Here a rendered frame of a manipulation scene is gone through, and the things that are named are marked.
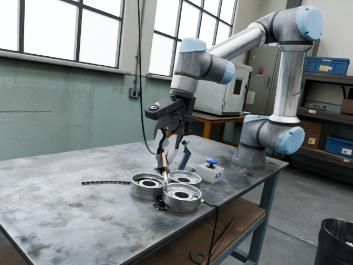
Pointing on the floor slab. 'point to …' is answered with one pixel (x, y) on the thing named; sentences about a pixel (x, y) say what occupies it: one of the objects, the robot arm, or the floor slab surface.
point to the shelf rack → (340, 80)
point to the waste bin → (335, 243)
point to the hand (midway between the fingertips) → (162, 158)
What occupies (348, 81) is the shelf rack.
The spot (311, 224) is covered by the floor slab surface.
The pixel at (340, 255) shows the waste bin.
